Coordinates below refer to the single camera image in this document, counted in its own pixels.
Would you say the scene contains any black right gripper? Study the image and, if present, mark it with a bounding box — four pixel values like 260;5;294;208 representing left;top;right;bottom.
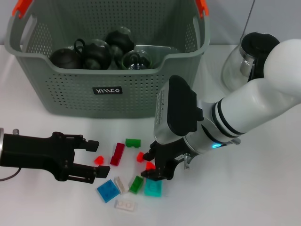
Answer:
141;138;189;181

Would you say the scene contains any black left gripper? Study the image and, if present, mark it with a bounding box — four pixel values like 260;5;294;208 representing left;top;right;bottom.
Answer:
1;131;111;184

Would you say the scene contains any teal toy plate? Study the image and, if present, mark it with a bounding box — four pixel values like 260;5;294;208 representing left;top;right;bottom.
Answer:
143;178;163;197

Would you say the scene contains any grey perforated storage basket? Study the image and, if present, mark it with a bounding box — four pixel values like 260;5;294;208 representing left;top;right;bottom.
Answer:
4;0;211;118

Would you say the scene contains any green sloped toy brick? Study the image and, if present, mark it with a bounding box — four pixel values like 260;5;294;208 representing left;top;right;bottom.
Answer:
128;175;144;194

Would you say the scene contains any long dark red toy brick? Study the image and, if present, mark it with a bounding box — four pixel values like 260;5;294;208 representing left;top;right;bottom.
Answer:
110;142;125;166

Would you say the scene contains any blue flat toy plate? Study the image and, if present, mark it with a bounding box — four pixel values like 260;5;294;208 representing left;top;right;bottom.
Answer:
96;179;119;203

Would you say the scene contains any white toy brick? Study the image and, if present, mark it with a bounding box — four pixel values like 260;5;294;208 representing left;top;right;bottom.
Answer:
113;176;129;194

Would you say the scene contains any white flat toy plate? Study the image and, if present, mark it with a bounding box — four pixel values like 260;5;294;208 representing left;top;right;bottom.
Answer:
114;199;138;211

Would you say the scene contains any dark clay teapot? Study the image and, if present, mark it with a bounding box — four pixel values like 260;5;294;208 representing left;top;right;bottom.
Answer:
49;47;82;69

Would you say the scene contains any left arm signal cable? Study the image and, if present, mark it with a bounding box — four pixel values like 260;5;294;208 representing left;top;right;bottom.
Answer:
0;167;23;182

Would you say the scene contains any glass carafe with black handle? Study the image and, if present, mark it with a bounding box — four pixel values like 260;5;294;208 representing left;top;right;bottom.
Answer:
222;32;282;92

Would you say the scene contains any orange basket handle clip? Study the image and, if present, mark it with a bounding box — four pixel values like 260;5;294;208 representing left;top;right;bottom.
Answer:
196;0;209;19
13;0;32;18

